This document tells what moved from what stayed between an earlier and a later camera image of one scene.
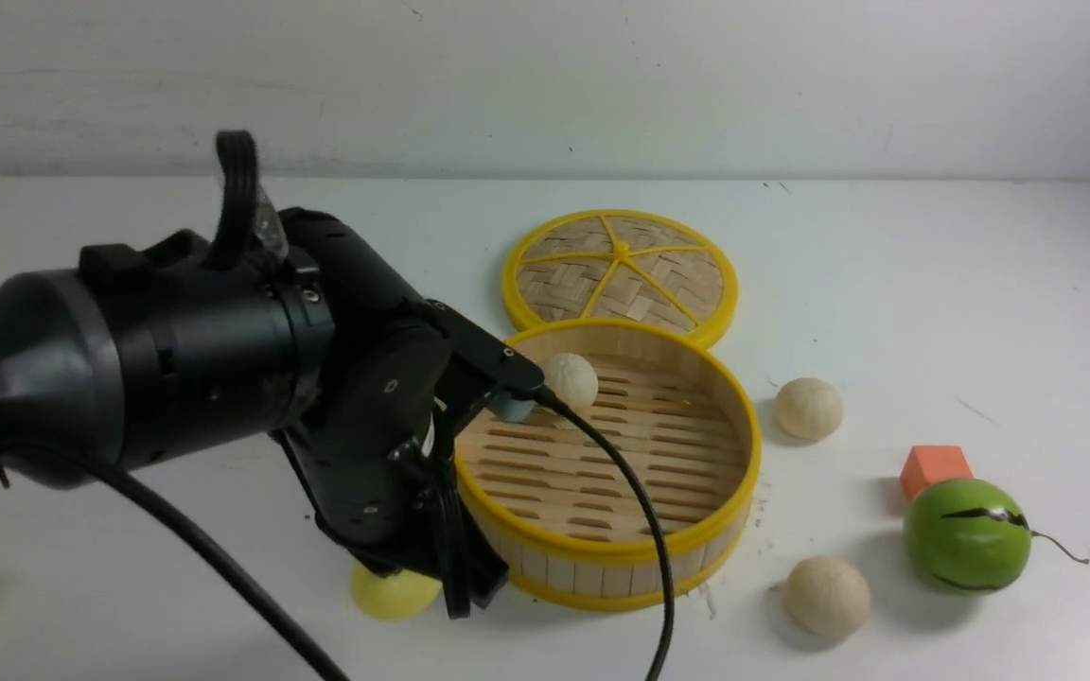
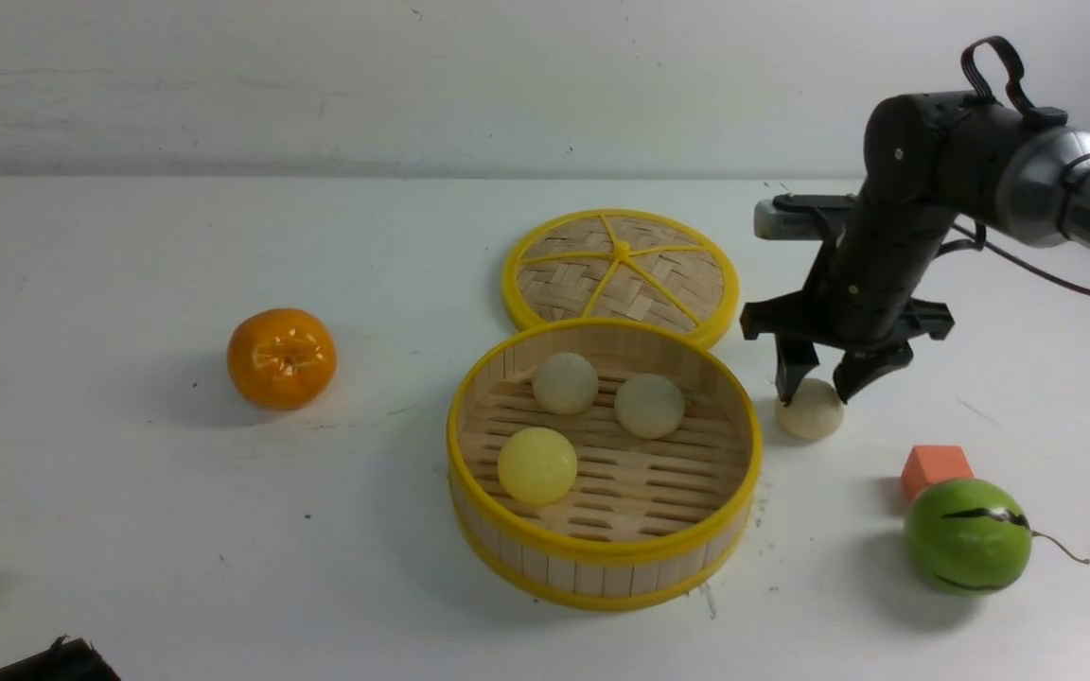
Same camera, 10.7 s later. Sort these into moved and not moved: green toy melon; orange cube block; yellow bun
Moved: yellow bun
Not moved: orange cube block; green toy melon
